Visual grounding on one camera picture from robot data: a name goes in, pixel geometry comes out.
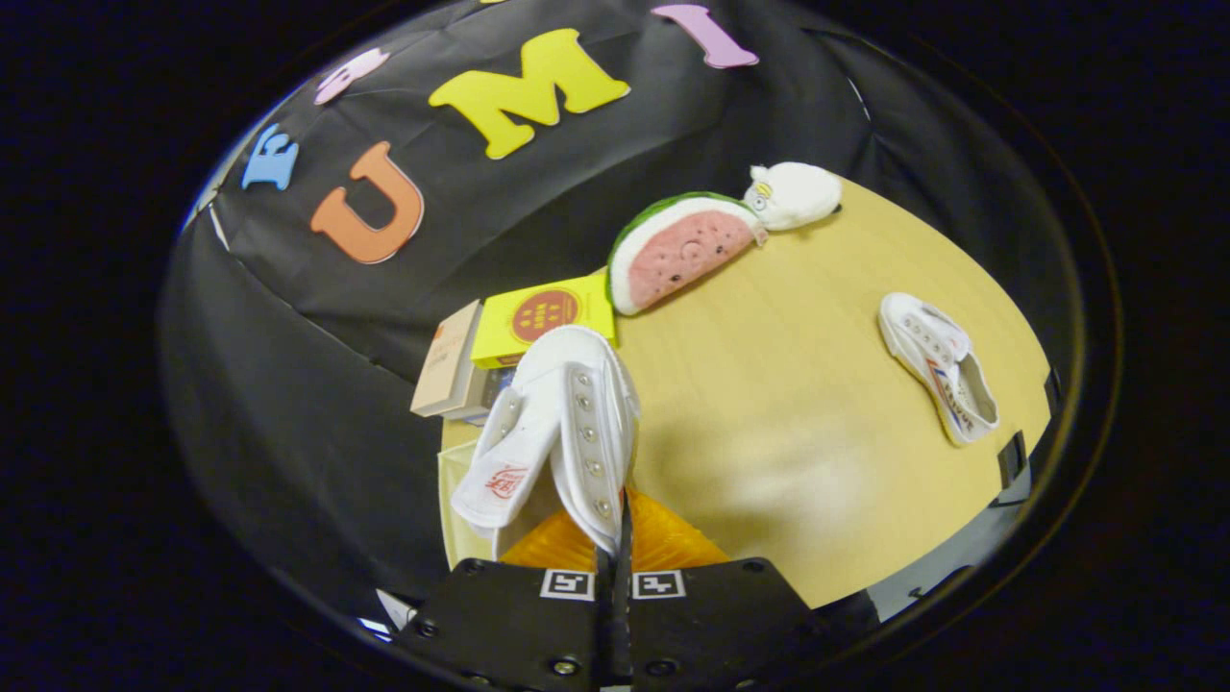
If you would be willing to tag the watermelon slice plush toy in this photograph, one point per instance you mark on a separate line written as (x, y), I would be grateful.
(677, 255)

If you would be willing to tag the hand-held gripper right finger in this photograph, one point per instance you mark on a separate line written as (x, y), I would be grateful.
(711, 625)

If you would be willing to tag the beige storage box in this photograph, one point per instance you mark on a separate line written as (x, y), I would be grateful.
(466, 543)

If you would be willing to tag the white plush toy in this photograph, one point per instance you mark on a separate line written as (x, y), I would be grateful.
(798, 195)

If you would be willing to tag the yellow book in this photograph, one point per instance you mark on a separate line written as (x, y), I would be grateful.
(548, 312)

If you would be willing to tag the blue book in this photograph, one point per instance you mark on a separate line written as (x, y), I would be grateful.
(500, 383)

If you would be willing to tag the white canvas shoe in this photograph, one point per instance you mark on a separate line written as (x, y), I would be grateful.
(577, 404)
(937, 370)

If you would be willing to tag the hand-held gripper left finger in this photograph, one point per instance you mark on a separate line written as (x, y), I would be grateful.
(519, 625)

